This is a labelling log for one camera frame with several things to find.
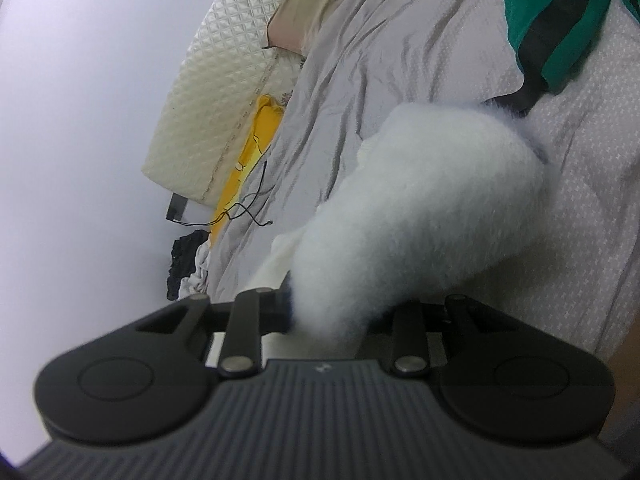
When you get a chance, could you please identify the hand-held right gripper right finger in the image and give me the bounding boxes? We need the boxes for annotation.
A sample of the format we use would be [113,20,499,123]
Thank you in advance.
[367,294,508,377]

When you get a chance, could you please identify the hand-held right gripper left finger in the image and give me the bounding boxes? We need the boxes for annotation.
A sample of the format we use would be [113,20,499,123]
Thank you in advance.
[131,284,296,380]

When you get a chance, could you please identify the white blue striped fuzzy sweater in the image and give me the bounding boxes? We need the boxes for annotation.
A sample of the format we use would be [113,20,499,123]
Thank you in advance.
[250,102,551,356]

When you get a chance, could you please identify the white crumpled clothes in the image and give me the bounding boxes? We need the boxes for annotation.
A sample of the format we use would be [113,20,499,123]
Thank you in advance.
[177,240,216,298]

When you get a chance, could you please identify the black crumpled clothes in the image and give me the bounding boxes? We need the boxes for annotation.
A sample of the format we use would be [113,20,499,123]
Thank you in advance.
[167,230,211,301]

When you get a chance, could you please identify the yellow pillow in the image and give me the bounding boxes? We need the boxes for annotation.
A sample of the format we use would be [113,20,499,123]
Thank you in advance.
[207,94,286,243]

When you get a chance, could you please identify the light patterned bed sheet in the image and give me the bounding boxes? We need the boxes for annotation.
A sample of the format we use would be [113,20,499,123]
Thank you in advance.
[360,5,640,361]

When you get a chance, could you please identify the grey duvet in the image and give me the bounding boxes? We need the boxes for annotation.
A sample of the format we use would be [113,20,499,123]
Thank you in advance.
[202,0,526,301]

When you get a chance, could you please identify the cream quilted headboard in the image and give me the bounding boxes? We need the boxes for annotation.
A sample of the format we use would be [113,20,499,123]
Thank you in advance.
[141,0,311,206]

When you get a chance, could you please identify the plaid pillow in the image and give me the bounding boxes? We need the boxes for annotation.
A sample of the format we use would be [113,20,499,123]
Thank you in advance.
[265,0,371,56]

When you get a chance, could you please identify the green black striped garment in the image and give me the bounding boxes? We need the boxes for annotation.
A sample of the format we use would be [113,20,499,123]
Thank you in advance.
[502,0,640,116]

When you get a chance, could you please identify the thin black cable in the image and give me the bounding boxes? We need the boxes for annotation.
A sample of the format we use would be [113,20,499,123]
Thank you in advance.
[175,135,273,228]

